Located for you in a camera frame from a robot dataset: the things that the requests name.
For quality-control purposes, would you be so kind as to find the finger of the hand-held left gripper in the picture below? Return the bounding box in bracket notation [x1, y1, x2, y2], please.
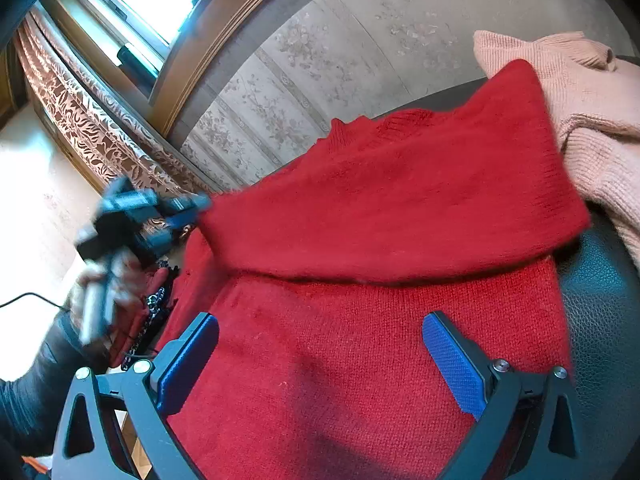
[160, 194, 213, 217]
[150, 217, 193, 248]

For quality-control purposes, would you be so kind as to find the person's left forearm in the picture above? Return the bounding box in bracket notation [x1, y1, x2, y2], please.
[0, 310, 111, 461]

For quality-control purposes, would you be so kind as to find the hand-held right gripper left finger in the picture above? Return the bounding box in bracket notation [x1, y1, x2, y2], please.
[51, 311, 221, 480]

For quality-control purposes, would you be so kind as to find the red and black garment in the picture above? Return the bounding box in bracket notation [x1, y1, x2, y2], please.
[107, 260, 181, 366]

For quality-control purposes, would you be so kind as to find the person's left hand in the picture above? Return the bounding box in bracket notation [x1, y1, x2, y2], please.
[67, 250, 151, 341]

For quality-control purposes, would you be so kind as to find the brown patterned curtain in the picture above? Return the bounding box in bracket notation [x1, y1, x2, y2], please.
[12, 10, 221, 201]

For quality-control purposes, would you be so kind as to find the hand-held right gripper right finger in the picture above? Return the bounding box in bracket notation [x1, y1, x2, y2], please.
[422, 311, 583, 480]

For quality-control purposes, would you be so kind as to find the black cable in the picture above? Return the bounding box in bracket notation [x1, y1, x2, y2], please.
[0, 292, 76, 311]

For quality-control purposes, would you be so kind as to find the pink knit sweater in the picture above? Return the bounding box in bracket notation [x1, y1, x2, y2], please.
[472, 30, 640, 261]

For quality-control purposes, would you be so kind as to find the red knit sweater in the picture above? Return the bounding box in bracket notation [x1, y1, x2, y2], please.
[155, 59, 593, 480]

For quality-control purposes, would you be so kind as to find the black window handle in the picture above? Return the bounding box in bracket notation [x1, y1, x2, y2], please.
[116, 42, 163, 96]

